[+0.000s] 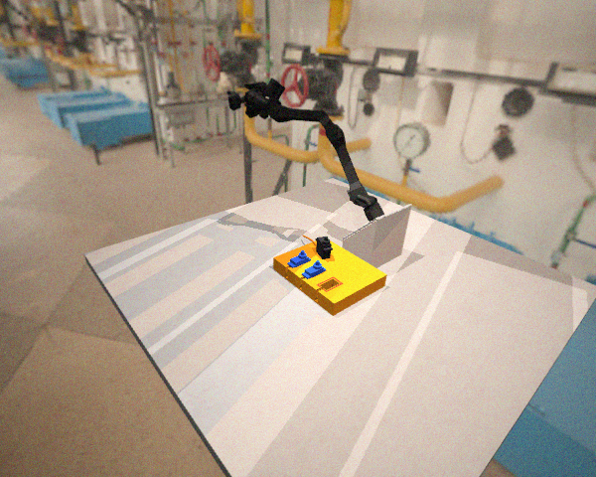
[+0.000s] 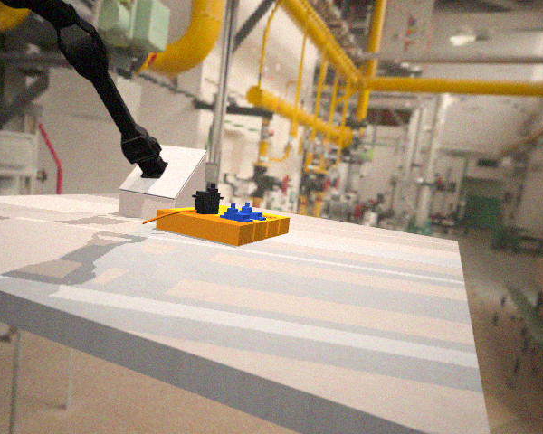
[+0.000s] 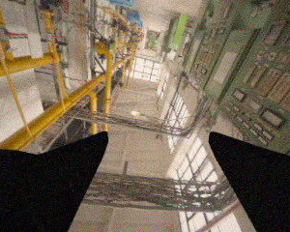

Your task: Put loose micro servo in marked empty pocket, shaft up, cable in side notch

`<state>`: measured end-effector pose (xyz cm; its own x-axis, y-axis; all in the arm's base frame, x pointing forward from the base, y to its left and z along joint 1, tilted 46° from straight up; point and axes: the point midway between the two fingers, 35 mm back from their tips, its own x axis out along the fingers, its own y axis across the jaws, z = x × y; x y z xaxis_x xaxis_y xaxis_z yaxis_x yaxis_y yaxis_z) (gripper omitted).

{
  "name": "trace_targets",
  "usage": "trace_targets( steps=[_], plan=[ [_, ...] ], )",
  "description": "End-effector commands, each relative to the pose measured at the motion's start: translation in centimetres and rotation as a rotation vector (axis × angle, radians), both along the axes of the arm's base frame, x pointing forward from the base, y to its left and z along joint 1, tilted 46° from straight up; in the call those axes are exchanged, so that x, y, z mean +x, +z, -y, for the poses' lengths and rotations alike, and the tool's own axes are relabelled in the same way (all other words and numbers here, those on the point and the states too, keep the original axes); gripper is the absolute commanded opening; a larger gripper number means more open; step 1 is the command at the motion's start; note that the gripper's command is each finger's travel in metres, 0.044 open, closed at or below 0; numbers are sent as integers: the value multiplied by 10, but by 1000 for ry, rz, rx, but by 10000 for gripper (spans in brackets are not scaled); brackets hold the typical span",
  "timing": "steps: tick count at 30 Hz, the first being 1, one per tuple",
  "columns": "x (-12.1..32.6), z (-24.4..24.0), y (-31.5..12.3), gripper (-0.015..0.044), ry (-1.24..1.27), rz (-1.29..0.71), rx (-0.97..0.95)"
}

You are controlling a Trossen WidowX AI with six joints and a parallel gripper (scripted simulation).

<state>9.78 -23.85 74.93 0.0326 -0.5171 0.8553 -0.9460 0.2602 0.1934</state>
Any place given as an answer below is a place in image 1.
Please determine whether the black micro servo with brown cable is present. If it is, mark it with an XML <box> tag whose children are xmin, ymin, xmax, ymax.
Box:
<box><xmin>303</xmin><ymin>236</ymin><xmax>333</xmax><ymax>259</ymax></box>

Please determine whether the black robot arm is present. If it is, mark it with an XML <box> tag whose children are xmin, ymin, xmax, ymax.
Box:
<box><xmin>244</xmin><ymin>79</ymin><xmax>384</xmax><ymax>222</ymax></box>

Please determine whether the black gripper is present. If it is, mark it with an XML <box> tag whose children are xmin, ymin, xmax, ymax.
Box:
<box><xmin>227</xmin><ymin>82</ymin><xmax>267</xmax><ymax>110</ymax></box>

